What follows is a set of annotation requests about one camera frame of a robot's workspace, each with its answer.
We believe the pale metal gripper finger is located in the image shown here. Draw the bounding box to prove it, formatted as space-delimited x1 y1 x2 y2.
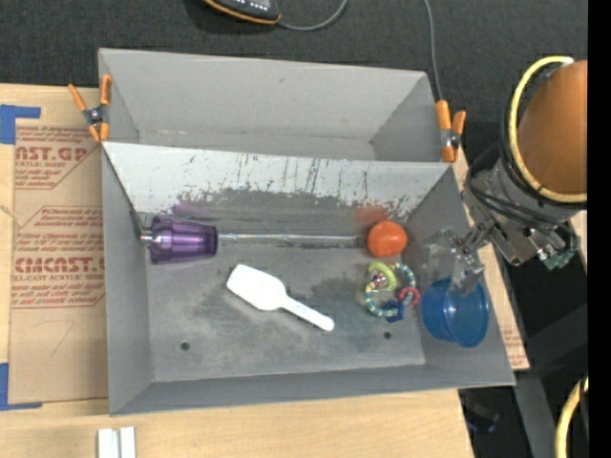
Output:
448 251 486 298
423 228 462 260

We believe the blue plastic cup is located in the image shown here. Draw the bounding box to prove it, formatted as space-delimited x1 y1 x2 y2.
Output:
419 276 492 349

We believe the orange toy fruit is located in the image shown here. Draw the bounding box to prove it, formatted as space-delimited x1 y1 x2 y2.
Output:
366 219 410 260

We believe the white plastic scoop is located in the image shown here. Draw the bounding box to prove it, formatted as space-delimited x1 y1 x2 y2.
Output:
224 262 336 333

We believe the grey metal bin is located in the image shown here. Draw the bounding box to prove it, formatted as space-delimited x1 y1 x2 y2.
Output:
96 47 517 417

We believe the purple plastic cup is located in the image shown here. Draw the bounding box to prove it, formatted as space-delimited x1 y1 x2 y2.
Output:
149 214 220 265

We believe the brown cardboard board red print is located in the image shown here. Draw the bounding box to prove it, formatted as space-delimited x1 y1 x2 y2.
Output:
0 82 112 410

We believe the multicoloured ring rattle toy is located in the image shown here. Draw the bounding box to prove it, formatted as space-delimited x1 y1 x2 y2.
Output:
363 260 423 324

